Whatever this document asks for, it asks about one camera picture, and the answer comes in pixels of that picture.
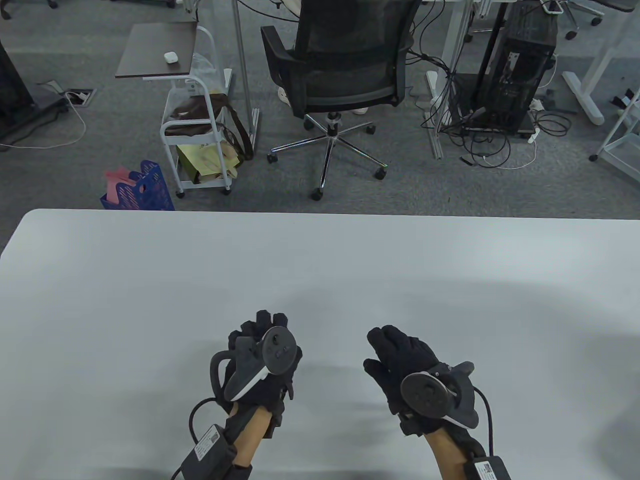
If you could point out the white power adapter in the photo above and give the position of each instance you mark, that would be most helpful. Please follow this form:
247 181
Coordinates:
536 104

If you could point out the person's left forearm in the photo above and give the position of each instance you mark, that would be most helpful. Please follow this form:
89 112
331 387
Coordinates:
252 435

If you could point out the small black device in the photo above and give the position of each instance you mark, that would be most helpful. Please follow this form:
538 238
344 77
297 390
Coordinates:
622 97

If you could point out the pink paper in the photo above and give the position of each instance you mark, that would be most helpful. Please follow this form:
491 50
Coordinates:
117 180

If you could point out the white earbud case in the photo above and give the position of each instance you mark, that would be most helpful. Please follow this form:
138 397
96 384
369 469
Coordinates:
171 57

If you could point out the brown bag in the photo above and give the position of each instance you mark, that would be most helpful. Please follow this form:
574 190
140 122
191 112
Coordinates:
192 110

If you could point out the white and black controller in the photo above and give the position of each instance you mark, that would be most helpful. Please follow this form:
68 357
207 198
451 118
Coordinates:
277 350
425 395

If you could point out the black forearm pack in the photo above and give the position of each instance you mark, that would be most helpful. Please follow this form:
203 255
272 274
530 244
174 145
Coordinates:
487 470
207 452

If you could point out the silver aluminium pole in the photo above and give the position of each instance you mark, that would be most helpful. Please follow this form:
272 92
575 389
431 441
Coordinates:
242 60

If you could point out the person's right forearm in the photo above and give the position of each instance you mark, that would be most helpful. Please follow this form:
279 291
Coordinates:
447 455

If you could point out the black computer tower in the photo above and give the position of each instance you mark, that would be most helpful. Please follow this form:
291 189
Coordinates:
515 75

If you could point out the white desk leg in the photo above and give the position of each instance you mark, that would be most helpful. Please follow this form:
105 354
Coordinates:
582 92
456 40

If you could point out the yellow-green paper bag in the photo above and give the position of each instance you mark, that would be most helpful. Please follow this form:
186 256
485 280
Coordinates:
200 157

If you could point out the floor socket box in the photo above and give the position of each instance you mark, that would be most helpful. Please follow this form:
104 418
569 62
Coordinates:
80 96

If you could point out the clear plastic bag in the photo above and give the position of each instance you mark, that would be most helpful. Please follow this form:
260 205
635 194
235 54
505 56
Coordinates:
202 65

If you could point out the black equipment stand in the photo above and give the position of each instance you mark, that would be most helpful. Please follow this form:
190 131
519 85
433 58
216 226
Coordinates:
12 85

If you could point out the black mesh office chair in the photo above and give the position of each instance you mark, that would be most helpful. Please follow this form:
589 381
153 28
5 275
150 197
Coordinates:
345 65

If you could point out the white cart with brown top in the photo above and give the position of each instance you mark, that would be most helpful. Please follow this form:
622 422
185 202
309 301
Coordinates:
155 50

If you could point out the person's right hand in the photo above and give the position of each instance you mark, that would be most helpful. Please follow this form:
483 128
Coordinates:
400 350

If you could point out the grey office chair base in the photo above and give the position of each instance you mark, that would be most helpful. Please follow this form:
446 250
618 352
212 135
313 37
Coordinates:
570 34

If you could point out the person's left hand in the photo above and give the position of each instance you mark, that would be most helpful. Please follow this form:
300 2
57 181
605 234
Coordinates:
270 392

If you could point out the blue plastic basket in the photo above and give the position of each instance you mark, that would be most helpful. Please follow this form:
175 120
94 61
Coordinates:
150 192

